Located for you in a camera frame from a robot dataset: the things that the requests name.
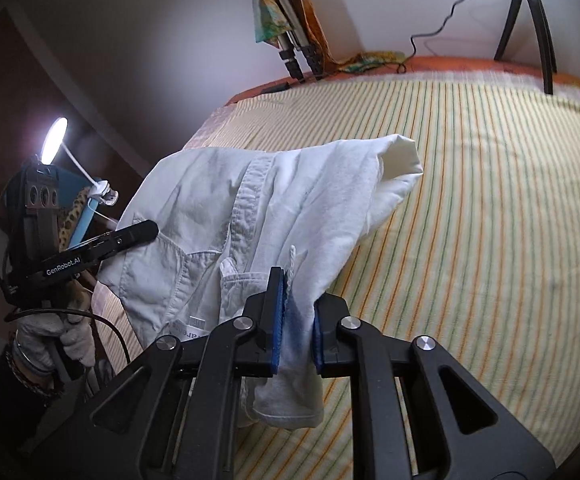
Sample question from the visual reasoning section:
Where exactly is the white button-up shirt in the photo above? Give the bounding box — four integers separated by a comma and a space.
99, 134, 422, 430

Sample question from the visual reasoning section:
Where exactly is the left forearm black sleeve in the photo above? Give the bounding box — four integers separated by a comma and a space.
0, 343, 71, 480

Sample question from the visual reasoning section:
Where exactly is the left white gloved hand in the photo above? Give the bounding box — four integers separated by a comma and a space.
13, 313, 96, 376

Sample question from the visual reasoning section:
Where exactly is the leopard print cloth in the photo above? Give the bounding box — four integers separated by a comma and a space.
58, 186, 90, 252

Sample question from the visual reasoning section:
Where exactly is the blue chair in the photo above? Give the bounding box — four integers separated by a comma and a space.
53, 166, 92, 252

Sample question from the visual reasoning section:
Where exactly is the white clip desk lamp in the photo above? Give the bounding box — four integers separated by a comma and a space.
40, 117, 118, 207

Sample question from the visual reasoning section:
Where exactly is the yellow striped bed blanket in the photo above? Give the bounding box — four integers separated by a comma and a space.
186, 73, 580, 463

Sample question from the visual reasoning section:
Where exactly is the colourful patterned cloth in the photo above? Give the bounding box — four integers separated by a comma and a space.
252, 0, 407, 84

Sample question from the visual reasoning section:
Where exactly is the black mini tripod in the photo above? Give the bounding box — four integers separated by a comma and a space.
492, 0, 559, 98

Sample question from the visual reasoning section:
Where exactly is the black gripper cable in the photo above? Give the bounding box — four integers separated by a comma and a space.
0, 219, 134, 396

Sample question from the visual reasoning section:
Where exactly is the black ring light cable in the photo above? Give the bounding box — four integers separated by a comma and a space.
394, 0, 492, 75

